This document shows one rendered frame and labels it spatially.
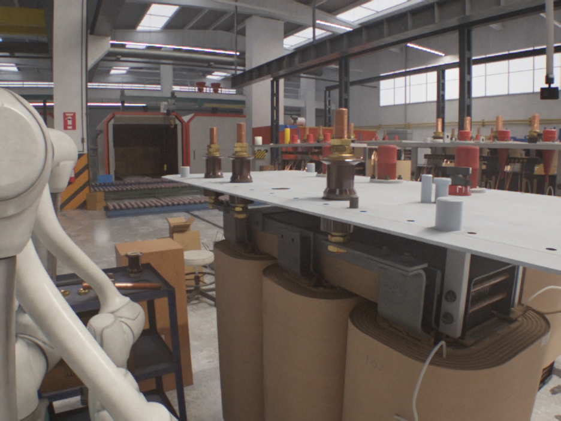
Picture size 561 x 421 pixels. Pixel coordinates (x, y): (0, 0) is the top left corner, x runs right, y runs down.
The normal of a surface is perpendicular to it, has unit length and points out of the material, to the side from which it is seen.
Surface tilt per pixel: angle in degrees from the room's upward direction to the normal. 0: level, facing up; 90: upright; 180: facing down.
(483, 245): 11
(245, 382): 90
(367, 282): 90
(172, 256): 90
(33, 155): 83
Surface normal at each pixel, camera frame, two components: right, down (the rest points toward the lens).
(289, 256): -0.86, 0.08
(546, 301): -0.10, 0.15
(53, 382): 0.53, 0.13
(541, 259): -0.16, -0.96
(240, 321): -0.47, 0.14
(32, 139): 0.75, 0.01
